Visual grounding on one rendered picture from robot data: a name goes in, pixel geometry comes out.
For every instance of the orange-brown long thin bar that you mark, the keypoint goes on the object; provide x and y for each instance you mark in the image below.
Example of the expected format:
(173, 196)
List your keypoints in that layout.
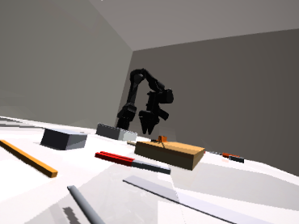
(37, 164)

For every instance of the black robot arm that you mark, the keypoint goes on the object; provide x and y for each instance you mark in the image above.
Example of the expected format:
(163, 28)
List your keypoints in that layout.
(160, 96)

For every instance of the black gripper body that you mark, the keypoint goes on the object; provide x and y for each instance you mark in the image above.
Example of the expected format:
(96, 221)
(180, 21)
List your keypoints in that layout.
(149, 113)

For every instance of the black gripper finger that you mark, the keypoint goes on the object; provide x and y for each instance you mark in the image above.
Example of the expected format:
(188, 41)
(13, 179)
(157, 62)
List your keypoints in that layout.
(151, 127)
(145, 123)

